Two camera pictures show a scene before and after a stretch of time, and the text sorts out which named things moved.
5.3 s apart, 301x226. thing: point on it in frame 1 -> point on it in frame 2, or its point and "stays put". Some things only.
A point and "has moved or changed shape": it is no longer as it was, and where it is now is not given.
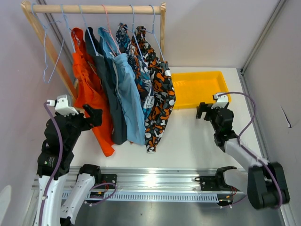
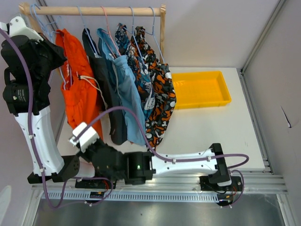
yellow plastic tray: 192,88 stays put
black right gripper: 203,108 -> 84,155
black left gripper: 95,115 -> 57,51
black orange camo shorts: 163,99 stays put
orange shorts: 87,89 has moved or changed shape
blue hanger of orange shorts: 68,28 -> 52,32
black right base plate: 214,183 stays put
